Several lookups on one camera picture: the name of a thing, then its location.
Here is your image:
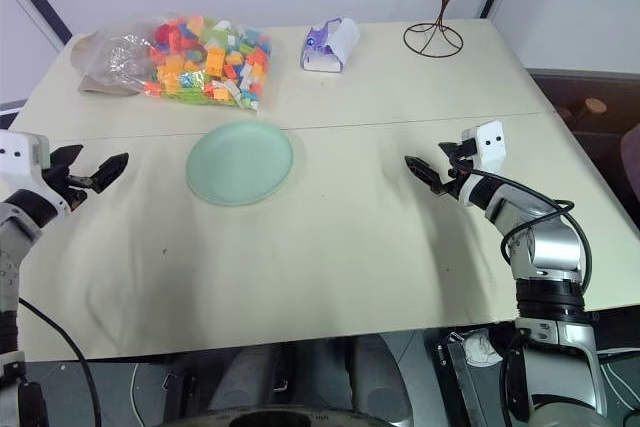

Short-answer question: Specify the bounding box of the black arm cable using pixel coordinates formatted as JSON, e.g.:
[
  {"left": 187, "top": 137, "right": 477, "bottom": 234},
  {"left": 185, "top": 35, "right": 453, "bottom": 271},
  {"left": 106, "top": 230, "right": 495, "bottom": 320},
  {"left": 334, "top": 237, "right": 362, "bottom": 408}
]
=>
[
  {"left": 468, "top": 169, "right": 595, "bottom": 298},
  {"left": 18, "top": 296, "right": 103, "bottom": 427}
]

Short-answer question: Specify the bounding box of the dark rounded robot leg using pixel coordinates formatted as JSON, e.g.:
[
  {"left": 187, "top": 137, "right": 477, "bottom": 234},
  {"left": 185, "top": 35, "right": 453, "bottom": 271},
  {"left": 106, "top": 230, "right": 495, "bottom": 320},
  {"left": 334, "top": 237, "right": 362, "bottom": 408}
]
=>
[
  {"left": 207, "top": 341, "right": 294, "bottom": 416},
  {"left": 348, "top": 332, "right": 414, "bottom": 426}
]

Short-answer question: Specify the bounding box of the cream tablecloth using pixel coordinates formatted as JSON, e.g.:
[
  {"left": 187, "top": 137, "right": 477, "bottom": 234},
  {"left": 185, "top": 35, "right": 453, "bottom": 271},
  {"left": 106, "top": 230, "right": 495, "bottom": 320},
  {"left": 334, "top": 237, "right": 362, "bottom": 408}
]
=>
[{"left": 8, "top": 119, "right": 632, "bottom": 364}]

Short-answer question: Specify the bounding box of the dark purple seat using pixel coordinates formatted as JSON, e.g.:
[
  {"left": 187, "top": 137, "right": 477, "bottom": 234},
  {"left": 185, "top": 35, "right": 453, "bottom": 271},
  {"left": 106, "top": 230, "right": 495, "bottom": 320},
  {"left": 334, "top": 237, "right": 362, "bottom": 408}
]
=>
[{"left": 621, "top": 123, "right": 640, "bottom": 184}]

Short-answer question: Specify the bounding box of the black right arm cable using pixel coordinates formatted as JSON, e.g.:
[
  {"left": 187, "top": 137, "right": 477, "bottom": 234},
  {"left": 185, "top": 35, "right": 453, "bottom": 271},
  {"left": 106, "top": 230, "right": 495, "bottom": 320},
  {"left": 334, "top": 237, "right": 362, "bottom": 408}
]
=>
[{"left": 468, "top": 169, "right": 595, "bottom": 298}]

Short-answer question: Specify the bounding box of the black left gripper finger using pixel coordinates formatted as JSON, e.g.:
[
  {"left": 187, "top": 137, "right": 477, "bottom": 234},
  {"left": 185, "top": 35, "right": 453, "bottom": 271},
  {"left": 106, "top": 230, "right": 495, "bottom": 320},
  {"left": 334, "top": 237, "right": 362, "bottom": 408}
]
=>
[
  {"left": 50, "top": 144, "right": 84, "bottom": 167},
  {"left": 90, "top": 152, "right": 130, "bottom": 194}
]

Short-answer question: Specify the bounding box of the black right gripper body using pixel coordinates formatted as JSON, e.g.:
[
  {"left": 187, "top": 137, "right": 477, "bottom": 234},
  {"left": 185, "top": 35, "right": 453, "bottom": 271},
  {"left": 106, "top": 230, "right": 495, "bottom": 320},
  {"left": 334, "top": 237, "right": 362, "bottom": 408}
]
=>
[{"left": 441, "top": 136, "right": 477, "bottom": 196}]

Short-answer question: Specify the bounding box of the black strap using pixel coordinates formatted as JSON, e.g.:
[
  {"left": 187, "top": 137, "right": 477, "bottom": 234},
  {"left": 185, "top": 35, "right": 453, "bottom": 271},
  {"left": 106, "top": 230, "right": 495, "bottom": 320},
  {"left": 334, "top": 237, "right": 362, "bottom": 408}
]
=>
[{"left": 433, "top": 330, "right": 489, "bottom": 427}]

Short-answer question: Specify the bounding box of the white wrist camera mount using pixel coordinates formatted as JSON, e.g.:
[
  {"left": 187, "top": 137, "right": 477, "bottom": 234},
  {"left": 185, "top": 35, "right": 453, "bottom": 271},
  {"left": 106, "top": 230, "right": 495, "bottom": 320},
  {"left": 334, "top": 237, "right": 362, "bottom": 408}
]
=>
[
  {"left": 0, "top": 130, "right": 52, "bottom": 179},
  {"left": 460, "top": 120, "right": 506, "bottom": 171}
]

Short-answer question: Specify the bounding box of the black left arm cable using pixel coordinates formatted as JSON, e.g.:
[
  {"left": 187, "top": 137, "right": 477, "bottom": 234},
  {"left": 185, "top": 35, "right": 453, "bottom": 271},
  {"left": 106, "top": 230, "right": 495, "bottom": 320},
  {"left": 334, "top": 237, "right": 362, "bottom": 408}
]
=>
[{"left": 18, "top": 296, "right": 103, "bottom": 427}]

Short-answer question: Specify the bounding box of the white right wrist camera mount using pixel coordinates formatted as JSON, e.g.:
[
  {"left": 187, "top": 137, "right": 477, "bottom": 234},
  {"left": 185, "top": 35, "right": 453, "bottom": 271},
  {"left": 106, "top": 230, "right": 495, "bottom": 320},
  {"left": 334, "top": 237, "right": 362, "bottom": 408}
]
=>
[{"left": 460, "top": 120, "right": 506, "bottom": 171}]

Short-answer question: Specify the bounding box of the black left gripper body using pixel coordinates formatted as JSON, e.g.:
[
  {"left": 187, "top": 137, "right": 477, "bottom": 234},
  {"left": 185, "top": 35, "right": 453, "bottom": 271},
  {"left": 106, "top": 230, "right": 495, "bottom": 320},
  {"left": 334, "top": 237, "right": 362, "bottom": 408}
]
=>
[{"left": 43, "top": 163, "right": 97, "bottom": 211}]

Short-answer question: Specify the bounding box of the white purple tissue pack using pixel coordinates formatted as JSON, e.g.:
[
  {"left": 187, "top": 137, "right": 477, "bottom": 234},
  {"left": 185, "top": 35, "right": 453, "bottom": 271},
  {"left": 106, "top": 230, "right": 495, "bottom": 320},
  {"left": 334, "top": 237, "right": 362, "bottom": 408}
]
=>
[{"left": 299, "top": 17, "right": 362, "bottom": 75}]

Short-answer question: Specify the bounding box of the brown wire tree stand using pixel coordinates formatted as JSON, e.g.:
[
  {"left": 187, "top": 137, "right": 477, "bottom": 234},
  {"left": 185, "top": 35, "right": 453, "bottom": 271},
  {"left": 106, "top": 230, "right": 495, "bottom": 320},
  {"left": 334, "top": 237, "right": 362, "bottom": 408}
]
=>
[{"left": 403, "top": 0, "right": 484, "bottom": 59}]

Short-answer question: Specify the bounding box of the clear bag of toy bricks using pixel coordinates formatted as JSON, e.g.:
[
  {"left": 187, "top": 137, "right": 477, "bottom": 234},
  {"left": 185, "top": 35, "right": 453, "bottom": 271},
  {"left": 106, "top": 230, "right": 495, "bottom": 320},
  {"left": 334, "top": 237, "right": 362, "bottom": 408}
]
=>
[{"left": 70, "top": 11, "right": 274, "bottom": 113}]

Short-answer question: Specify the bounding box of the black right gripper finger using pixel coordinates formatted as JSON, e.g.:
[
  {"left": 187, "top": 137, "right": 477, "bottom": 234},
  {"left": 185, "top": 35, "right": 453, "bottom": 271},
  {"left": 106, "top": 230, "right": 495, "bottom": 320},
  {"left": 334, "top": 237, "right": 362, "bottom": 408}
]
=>
[
  {"left": 403, "top": 155, "right": 444, "bottom": 196},
  {"left": 438, "top": 140, "right": 464, "bottom": 162}
]

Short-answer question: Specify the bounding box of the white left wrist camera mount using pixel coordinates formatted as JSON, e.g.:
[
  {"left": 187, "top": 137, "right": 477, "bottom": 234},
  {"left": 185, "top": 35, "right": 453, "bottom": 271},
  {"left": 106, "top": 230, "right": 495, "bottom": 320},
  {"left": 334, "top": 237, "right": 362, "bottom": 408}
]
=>
[{"left": 0, "top": 130, "right": 52, "bottom": 179}]

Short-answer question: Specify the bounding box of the crumpled white cloth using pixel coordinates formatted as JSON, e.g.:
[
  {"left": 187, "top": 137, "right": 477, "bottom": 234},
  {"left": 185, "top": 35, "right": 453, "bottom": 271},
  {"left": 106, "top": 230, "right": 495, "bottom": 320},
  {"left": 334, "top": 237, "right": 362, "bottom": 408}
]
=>
[{"left": 463, "top": 330, "right": 503, "bottom": 367}]

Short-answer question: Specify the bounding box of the light green round plate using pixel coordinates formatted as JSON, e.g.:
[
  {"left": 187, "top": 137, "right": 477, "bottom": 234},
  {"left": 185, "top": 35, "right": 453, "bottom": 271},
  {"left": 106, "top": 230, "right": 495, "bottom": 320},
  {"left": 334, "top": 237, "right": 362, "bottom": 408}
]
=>
[{"left": 186, "top": 120, "right": 295, "bottom": 207}]

